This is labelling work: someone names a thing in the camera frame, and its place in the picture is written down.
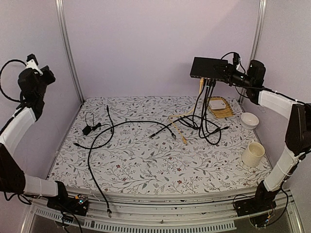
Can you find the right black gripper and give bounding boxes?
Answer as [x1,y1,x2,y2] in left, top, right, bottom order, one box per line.
[215,63,254,89]

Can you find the black network switch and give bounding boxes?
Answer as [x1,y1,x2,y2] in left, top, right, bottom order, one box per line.
[190,57,228,79]

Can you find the black power adapter plug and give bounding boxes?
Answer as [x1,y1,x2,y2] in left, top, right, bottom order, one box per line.
[82,112,109,136]

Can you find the black ethernet cable pulled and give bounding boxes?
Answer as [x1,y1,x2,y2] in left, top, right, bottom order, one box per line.
[87,120,175,218]

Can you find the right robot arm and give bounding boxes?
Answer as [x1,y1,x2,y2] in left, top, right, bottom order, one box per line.
[213,60,311,212]

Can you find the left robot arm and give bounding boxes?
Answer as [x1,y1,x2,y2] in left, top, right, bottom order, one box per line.
[0,55,72,211]

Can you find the white square box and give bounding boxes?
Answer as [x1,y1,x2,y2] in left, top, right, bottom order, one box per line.
[208,100,226,110]

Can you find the woven bamboo tray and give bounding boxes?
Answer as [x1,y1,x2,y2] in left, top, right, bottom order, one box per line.
[208,97,235,119]

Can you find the white ceramic bowl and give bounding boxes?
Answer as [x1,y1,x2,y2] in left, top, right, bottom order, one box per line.
[240,112,259,130]

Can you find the cream ribbed cup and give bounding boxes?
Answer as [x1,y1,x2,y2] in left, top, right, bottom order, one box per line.
[242,142,265,167]

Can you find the floral table mat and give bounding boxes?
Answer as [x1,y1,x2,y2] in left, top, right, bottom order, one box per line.
[49,97,271,195]

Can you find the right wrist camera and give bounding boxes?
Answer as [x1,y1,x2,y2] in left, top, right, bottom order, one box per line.
[233,52,240,67]

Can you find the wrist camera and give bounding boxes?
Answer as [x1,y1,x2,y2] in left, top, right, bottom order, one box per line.
[233,52,240,67]
[26,54,39,71]

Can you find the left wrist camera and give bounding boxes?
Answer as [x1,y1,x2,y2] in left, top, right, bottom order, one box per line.
[26,54,39,71]

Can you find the yellow ethernet cable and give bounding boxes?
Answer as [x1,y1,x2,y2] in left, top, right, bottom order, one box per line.
[168,79,204,145]

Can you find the left aluminium frame post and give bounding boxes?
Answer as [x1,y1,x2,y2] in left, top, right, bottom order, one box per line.
[55,0,85,104]

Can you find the aluminium frame post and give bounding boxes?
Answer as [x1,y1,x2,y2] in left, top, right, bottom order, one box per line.
[249,0,267,61]
[55,0,85,104]

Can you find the right aluminium frame post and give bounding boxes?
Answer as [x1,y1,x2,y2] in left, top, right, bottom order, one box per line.
[249,0,267,61]

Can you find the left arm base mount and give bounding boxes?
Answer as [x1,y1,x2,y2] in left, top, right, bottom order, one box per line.
[47,194,89,216]

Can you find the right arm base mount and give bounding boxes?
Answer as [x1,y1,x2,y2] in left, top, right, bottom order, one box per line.
[233,192,277,216]

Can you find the front aluminium rail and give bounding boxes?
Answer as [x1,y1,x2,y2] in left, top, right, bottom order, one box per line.
[21,186,304,231]

